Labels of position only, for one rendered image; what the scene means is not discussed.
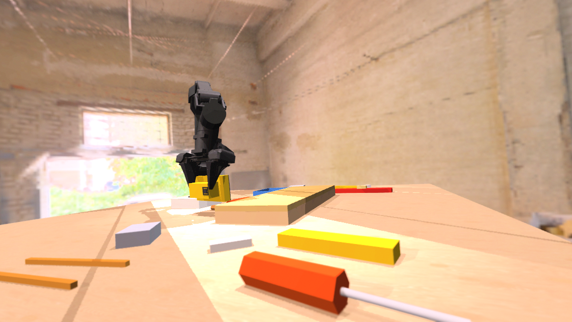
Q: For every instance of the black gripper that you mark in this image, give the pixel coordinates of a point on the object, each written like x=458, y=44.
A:
x=205, y=150

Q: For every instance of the blue shallow tray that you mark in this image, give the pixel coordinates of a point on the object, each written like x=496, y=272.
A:
x=262, y=191

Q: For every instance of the pale yellow panel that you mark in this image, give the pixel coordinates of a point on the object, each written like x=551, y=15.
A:
x=281, y=207

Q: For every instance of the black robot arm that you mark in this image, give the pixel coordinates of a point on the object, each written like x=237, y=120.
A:
x=209, y=108

